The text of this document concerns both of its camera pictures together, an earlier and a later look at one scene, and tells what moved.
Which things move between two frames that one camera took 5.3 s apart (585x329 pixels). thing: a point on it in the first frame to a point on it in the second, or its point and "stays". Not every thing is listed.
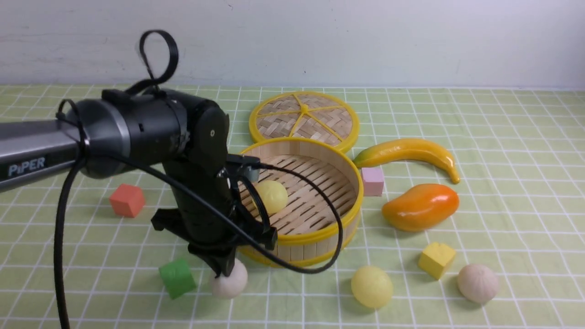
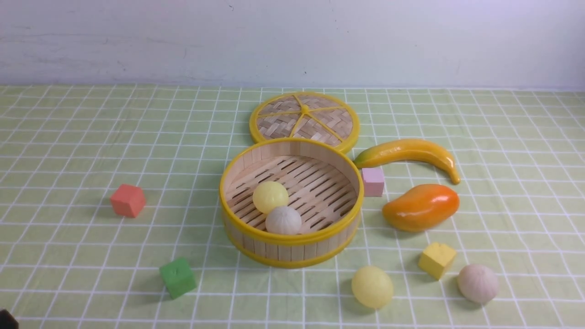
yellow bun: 372,286 stays
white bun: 229,287 to 283,220
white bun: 477,283 stays
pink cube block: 373,181 stays
